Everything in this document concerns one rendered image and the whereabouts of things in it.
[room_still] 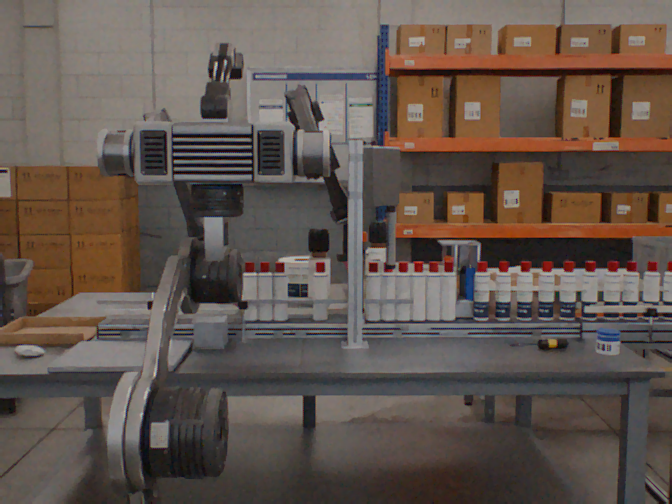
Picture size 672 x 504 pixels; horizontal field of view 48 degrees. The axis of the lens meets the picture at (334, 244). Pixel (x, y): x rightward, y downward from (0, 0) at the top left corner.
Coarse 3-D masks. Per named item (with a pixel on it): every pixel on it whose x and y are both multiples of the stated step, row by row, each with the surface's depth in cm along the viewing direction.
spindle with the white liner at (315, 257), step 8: (312, 232) 281; (320, 232) 281; (328, 232) 284; (312, 240) 281; (320, 240) 281; (328, 240) 283; (312, 248) 282; (320, 248) 281; (328, 248) 283; (312, 256) 284; (320, 256) 283; (312, 264) 282; (328, 264) 284; (312, 272) 283; (328, 272) 284; (312, 280) 283; (328, 280) 284; (312, 288) 283; (328, 288) 285; (312, 296) 284; (328, 296) 285; (312, 304) 284; (328, 304) 285
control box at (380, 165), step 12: (372, 156) 236; (384, 156) 241; (396, 156) 247; (372, 168) 236; (384, 168) 241; (396, 168) 248; (372, 180) 237; (384, 180) 242; (396, 180) 248; (372, 192) 237; (384, 192) 242; (396, 192) 249; (372, 204) 237; (384, 204) 243
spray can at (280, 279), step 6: (276, 264) 256; (282, 264) 256; (276, 270) 257; (282, 270) 256; (276, 276) 256; (282, 276) 256; (276, 282) 256; (282, 282) 256; (276, 288) 256; (282, 288) 256; (276, 294) 256; (282, 294) 256; (276, 306) 257; (282, 306) 257; (276, 312) 257; (282, 312) 257; (276, 318) 257; (282, 318) 257
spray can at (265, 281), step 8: (264, 264) 256; (264, 272) 256; (264, 280) 256; (272, 280) 258; (264, 288) 256; (272, 288) 258; (264, 296) 256; (272, 296) 259; (264, 304) 257; (272, 304) 259; (264, 312) 257; (272, 312) 259; (264, 320) 257
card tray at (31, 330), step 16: (16, 320) 265; (32, 320) 271; (48, 320) 271; (64, 320) 271; (80, 320) 271; (96, 320) 271; (0, 336) 246; (16, 336) 246; (32, 336) 246; (48, 336) 246; (64, 336) 246; (80, 336) 246
